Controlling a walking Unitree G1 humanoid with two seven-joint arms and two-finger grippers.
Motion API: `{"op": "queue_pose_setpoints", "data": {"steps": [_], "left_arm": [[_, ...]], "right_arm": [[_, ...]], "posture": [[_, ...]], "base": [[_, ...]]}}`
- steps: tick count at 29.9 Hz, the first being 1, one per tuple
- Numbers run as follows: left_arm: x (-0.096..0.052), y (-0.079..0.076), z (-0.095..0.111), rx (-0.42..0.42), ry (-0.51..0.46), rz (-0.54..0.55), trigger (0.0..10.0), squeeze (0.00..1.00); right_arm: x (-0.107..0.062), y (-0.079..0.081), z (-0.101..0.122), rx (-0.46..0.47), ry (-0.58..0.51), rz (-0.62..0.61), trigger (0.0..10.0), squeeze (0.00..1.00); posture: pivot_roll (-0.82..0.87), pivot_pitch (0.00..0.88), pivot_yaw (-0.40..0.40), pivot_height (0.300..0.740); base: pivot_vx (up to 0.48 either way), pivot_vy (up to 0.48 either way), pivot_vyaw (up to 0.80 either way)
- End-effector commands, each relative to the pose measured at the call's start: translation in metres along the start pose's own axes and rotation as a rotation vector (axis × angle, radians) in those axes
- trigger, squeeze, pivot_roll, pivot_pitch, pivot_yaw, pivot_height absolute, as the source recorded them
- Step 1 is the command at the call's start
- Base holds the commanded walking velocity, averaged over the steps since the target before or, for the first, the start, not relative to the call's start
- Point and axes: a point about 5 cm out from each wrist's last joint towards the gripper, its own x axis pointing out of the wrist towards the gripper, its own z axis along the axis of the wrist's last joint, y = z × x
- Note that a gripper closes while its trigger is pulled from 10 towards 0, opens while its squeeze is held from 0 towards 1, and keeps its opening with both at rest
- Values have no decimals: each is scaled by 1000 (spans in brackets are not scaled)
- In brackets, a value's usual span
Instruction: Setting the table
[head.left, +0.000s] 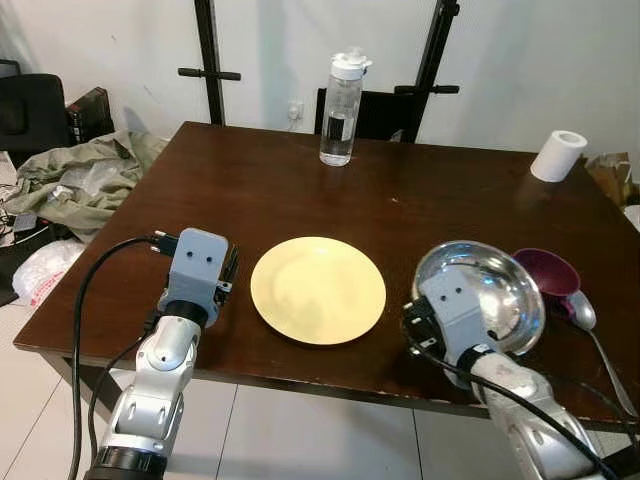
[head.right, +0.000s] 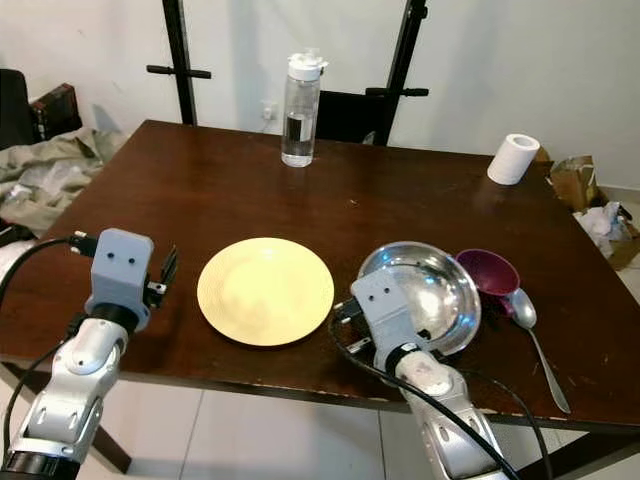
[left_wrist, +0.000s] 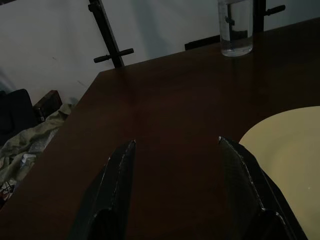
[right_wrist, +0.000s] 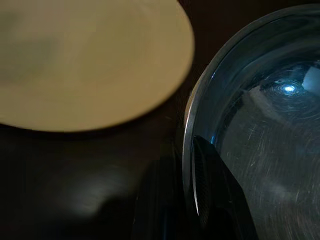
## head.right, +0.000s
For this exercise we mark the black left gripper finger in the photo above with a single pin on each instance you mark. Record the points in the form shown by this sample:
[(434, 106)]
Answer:
[(168, 266)]

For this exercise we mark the pale yellow plate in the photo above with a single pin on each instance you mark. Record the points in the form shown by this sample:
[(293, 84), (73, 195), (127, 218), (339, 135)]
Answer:
[(265, 290)]

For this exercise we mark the shiny steel bowl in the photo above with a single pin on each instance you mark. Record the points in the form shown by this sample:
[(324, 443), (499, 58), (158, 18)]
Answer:
[(445, 285)]

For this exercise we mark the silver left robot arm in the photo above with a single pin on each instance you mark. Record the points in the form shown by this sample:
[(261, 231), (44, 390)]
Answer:
[(75, 390)]

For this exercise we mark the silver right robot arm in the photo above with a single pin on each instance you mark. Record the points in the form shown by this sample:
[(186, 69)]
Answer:
[(460, 410)]

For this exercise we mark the dark brown wooden table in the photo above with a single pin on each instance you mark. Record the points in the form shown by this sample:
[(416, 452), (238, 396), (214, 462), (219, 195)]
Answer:
[(360, 200)]

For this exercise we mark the crumpled olive cloth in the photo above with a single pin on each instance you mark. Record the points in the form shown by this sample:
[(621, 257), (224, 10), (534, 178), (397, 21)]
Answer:
[(60, 180)]

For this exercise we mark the white printed plastic bag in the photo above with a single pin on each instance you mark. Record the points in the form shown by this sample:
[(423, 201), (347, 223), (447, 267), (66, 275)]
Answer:
[(15, 260)]

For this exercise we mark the purple plastic cup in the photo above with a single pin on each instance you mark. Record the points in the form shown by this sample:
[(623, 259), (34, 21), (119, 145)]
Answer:
[(490, 272)]

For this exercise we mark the large steel spoon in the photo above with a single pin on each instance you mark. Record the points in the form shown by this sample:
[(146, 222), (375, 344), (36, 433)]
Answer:
[(523, 310)]

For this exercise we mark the dark black box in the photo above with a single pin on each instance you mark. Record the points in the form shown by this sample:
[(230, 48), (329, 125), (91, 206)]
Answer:
[(58, 110)]

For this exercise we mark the clear water bottle white cap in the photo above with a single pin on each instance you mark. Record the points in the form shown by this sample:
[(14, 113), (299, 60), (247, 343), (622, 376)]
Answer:
[(302, 120)]

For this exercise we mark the black stand pole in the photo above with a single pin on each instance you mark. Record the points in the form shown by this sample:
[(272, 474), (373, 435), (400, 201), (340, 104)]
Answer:
[(405, 60), (180, 60)]

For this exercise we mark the black chair back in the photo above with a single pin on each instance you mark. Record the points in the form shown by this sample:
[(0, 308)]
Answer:
[(350, 118)]

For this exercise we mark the black office chair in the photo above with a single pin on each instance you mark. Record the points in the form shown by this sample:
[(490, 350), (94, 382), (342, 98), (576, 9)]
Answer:
[(13, 110)]

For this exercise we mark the white paper roll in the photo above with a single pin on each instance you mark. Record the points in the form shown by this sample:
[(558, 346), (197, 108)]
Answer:
[(513, 160)]

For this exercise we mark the brown paper bag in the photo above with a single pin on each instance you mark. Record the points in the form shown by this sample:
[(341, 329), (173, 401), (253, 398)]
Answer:
[(572, 182)]

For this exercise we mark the brown cardboard box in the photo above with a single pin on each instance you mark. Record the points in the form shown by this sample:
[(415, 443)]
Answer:
[(625, 245)]

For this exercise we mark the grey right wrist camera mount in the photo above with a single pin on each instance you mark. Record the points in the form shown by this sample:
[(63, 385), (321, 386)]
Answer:
[(390, 308)]

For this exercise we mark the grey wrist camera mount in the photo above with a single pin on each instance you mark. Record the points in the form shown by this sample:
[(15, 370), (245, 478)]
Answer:
[(122, 270), (390, 308)]

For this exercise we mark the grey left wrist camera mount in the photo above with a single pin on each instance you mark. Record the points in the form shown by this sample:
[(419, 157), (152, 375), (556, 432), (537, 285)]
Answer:
[(122, 270)]

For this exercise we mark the white wall socket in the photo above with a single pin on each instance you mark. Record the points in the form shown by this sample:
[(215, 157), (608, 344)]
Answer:
[(268, 110)]

